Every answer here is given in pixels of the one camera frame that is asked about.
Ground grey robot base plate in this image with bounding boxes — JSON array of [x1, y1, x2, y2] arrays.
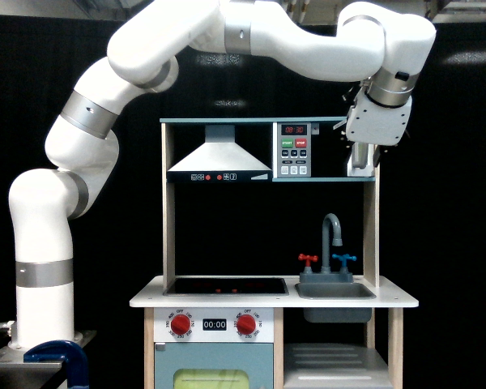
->
[[0, 330, 97, 389]]

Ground blue tap handle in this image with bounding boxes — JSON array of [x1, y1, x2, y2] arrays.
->
[[331, 254, 357, 267]]

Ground silver range hood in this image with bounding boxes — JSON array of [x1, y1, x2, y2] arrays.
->
[[166, 125, 272, 184]]

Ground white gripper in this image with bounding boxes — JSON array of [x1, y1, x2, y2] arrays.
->
[[345, 88, 412, 168]]

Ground grey lower shelf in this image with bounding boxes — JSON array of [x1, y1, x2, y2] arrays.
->
[[283, 343, 393, 388]]

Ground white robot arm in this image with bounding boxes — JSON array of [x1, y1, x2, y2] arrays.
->
[[8, 1, 436, 350]]

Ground left red oven knob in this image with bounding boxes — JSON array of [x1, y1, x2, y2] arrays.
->
[[170, 314, 191, 336]]

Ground grey toy sink basin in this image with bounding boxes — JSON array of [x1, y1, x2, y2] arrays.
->
[[296, 283, 376, 323]]

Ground teal lower oven door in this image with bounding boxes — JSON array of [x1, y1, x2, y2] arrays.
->
[[154, 342, 274, 388]]

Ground black toy stovetop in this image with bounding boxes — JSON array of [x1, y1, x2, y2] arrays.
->
[[164, 277, 288, 296]]

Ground red oven knob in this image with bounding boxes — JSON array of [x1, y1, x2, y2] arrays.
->
[[236, 314, 256, 336], [170, 314, 191, 336]]

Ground blue metal clamp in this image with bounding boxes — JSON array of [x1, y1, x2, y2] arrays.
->
[[23, 340, 90, 389]]

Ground grey toy faucet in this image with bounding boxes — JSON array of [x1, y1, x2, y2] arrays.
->
[[299, 213, 354, 284]]

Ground wooden toy kitchen frame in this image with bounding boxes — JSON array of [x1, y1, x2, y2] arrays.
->
[[130, 118, 418, 388]]

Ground red tap handle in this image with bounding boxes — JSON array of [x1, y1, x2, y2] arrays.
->
[[298, 254, 319, 267]]

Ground grey microwave control panel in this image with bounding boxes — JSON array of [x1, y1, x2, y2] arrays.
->
[[274, 122, 312, 178]]

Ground silver cable connector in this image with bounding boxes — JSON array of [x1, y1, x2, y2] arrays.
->
[[0, 320, 15, 332]]

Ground right red oven knob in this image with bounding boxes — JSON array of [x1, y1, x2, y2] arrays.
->
[[236, 314, 256, 336]]

